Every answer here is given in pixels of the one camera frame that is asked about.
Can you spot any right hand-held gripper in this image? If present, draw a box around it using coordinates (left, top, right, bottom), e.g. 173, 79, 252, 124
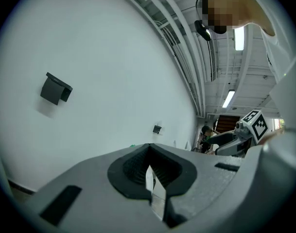
208, 109, 270, 158

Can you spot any brown door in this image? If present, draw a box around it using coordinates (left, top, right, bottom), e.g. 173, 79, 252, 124
215, 115, 242, 134

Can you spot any white ceiling vent grille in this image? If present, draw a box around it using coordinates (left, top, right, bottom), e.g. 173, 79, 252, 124
207, 38, 217, 83

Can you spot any person's white shirt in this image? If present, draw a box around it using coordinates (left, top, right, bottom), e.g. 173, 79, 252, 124
244, 0, 296, 133

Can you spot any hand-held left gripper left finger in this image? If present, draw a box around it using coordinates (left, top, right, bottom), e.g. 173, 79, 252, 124
23, 143, 172, 233

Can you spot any person's head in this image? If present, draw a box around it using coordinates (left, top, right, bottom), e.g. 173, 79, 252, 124
195, 0, 276, 36

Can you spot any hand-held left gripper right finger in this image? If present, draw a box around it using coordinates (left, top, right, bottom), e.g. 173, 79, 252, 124
149, 143, 244, 228

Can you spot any large black wall holder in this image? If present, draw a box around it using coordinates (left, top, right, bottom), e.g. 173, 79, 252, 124
40, 72, 73, 106

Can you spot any black head-worn camera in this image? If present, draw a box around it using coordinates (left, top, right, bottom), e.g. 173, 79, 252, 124
194, 19, 212, 42

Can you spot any long ceiling light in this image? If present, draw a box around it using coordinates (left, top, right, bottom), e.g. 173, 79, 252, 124
221, 89, 236, 109
234, 27, 245, 51

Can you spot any white ceiling pipe bundle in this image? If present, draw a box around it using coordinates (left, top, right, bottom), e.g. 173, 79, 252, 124
108, 0, 208, 117

